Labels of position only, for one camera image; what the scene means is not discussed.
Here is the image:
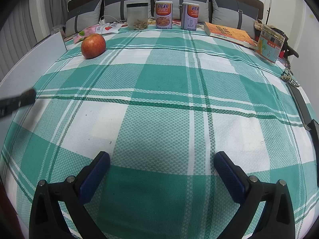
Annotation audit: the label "green white plaid cloth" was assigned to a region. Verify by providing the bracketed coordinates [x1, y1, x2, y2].
[1, 29, 318, 238]

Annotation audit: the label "white pink snack packets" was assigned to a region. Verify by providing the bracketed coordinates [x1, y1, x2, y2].
[73, 22, 128, 44]

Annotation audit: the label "red apple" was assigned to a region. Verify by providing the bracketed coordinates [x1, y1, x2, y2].
[81, 33, 106, 59]

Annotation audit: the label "black bag by bed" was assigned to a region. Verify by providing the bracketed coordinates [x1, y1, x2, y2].
[271, 27, 299, 59]

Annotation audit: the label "black strap on bed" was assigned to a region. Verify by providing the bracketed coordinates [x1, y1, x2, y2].
[286, 83, 312, 131]

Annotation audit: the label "grey cushion far left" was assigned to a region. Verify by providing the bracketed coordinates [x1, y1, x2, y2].
[65, 0, 103, 37]

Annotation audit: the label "clear jar black lid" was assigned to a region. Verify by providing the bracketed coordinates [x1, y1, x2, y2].
[127, 2, 149, 31]

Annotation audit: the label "bunch of keys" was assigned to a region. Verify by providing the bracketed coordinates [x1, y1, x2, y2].
[281, 68, 300, 88]

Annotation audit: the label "left purple orange carton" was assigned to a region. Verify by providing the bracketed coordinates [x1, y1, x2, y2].
[154, 1, 173, 29]

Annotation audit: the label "orange book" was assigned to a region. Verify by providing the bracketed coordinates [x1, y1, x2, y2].
[204, 22, 256, 50]

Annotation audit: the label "clear printed snack box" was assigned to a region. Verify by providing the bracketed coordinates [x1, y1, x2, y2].
[255, 25, 285, 64]

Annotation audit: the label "grey cushion far right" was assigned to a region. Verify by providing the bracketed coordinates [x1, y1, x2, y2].
[211, 0, 259, 39]

